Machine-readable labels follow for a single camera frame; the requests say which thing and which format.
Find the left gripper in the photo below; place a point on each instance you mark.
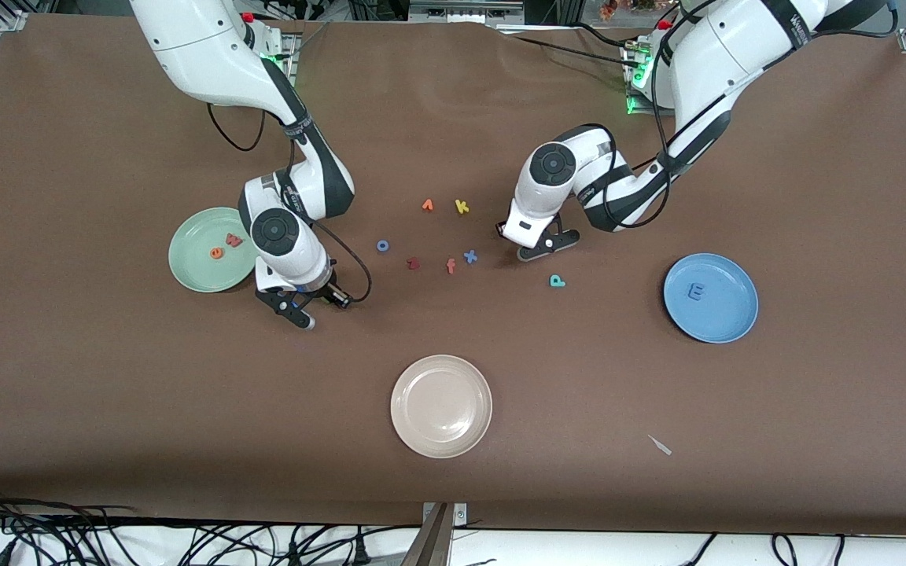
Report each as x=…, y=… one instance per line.
x=499, y=228

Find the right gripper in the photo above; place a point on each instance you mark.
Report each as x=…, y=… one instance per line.
x=324, y=290

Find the teal foam letter p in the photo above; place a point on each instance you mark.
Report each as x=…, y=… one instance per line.
x=556, y=281

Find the pink foam letter w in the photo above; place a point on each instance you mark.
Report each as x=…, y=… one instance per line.
x=234, y=240

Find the blue foam letter m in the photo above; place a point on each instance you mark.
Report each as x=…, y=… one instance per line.
x=695, y=292

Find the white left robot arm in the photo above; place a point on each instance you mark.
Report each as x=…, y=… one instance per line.
x=705, y=55

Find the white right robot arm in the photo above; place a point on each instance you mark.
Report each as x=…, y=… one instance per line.
x=201, y=55

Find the blue foam letter x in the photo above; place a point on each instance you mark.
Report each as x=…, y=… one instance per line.
x=470, y=256

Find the green plate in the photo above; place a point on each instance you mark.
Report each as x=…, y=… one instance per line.
x=193, y=267

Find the beige plate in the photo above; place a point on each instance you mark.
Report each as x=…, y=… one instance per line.
x=441, y=406

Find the blue plate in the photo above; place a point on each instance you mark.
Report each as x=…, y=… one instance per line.
x=724, y=314

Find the brown paper table cover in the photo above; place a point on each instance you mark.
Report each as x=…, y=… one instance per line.
x=107, y=393

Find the grey metal bar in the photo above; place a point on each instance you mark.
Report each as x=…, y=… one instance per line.
x=433, y=542

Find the white tape scrap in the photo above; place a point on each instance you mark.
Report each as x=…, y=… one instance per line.
x=661, y=446

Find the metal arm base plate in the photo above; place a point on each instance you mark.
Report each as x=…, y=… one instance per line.
x=627, y=75
x=293, y=55

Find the grey metal frame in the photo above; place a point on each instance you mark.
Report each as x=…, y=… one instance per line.
x=461, y=12

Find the small metal bracket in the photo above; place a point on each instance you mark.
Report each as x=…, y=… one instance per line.
x=461, y=515

